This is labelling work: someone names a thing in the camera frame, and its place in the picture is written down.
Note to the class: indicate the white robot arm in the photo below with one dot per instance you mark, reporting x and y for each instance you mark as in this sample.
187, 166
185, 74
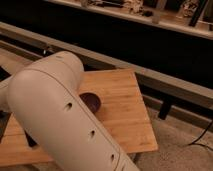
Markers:
43, 97

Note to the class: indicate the dark purple bowl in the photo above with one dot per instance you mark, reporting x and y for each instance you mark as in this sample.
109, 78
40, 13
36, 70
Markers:
92, 101

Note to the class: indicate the black table leg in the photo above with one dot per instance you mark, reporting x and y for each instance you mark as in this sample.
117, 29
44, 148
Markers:
133, 157

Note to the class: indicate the black smartphone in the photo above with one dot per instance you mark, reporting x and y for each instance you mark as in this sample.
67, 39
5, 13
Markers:
30, 140

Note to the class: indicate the black chair at left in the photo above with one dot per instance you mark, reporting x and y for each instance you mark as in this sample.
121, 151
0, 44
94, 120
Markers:
4, 116

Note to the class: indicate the black post under shelf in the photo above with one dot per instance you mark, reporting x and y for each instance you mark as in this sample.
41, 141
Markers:
164, 110

